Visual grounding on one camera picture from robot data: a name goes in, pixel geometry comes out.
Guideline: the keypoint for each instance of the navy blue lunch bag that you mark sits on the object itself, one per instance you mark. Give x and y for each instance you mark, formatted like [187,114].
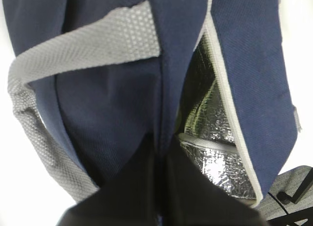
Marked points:
[93,81]

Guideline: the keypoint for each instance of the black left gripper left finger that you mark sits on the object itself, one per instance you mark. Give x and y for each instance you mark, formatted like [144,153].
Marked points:
[128,199]

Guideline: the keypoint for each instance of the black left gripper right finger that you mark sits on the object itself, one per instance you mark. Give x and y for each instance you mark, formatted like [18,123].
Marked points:
[192,200]

